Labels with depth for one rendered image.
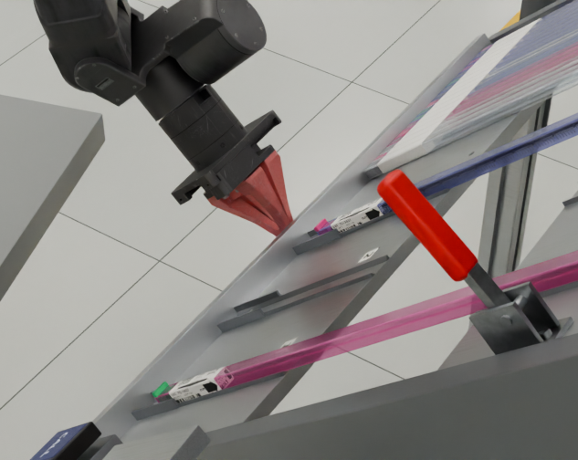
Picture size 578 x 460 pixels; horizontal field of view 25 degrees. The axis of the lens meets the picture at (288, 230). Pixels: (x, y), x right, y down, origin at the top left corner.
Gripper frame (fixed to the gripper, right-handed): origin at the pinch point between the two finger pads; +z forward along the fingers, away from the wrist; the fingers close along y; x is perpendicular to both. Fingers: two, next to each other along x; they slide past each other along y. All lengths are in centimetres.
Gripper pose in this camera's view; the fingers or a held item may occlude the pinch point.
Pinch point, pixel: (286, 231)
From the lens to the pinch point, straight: 117.9
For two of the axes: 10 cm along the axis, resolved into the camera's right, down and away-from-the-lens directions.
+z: 6.1, 7.7, 1.9
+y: 5.5, -5.9, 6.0
